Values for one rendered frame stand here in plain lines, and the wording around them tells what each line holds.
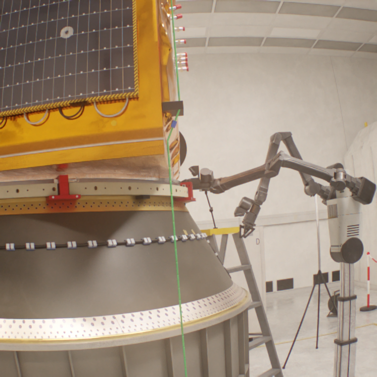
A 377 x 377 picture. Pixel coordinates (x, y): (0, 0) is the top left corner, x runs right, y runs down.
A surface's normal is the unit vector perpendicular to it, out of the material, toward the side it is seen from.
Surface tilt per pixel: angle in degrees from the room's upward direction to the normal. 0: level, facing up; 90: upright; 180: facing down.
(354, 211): 90
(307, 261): 90
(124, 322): 43
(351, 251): 90
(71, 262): 62
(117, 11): 90
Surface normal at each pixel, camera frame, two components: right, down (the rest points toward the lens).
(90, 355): 0.42, -0.11
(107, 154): 0.00, -0.08
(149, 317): 0.37, -0.80
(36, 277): 0.23, -0.55
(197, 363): 0.76, -0.11
